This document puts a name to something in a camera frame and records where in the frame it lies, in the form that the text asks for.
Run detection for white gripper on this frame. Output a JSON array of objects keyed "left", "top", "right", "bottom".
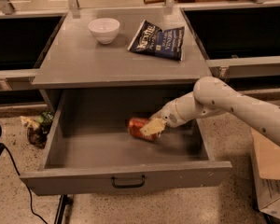
[{"left": 140, "top": 100, "right": 186, "bottom": 136}]

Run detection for grey cabinet with top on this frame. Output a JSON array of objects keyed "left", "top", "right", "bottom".
[{"left": 31, "top": 7, "right": 215, "bottom": 114}]

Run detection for brown wooden stick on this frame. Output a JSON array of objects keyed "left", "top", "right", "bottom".
[{"left": 143, "top": 0, "right": 178, "bottom": 5}]

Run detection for black cable on floor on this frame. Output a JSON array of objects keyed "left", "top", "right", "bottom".
[{"left": 1, "top": 143, "right": 49, "bottom": 224}]

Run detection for black stand leg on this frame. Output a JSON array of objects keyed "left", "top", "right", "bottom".
[{"left": 54, "top": 195, "right": 72, "bottom": 224}]

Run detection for dark blue chip bag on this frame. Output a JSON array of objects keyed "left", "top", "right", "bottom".
[{"left": 128, "top": 20, "right": 185, "bottom": 61}]

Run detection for crushed red coke can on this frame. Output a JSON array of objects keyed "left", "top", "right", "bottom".
[{"left": 128, "top": 118, "right": 161, "bottom": 141}]

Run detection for white ceramic bowl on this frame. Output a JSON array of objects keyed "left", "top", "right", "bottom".
[{"left": 88, "top": 18, "right": 120, "bottom": 44}]

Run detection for open grey top drawer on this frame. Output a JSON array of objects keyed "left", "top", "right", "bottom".
[{"left": 21, "top": 88, "right": 231, "bottom": 195}]

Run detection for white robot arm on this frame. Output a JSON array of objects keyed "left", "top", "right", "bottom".
[{"left": 140, "top": 77, "right": 280, "bottom": 146}]

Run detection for cardboard box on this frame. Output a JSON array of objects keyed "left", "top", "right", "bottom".
[{"left": 251, "top": 129, "right": 280, "bottom": 219}]

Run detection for black drawer handle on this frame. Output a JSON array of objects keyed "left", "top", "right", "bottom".
[{"left": 111, "top": 175, "right": 146, "bottom": 189}]

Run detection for crumpled snack bags on floor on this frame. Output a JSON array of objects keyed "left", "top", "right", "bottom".
[{"left": 20, "top": 111, "right": 54, "bottom": 148}]

